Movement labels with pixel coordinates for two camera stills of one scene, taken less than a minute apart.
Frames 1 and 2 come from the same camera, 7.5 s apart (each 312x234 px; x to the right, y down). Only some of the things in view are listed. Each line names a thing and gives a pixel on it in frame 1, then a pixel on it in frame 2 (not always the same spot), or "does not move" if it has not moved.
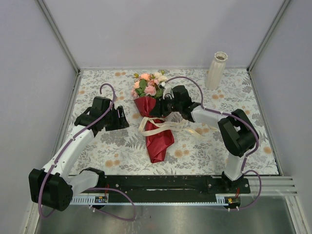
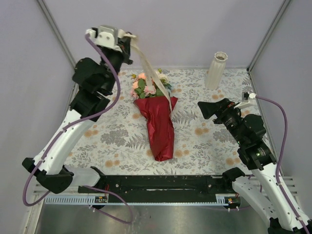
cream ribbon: x=148 y=126 to x=152 y=72
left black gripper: x=121 y=122 to x=124 y=43
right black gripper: x=159 y=108 to x=208 y=108
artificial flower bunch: x=148 y=85 does not move
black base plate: x=172 y=185 does not move
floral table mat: x=197 y=149 does not move
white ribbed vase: x=215 y=71 does not move
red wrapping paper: x=159 y=136 does not move
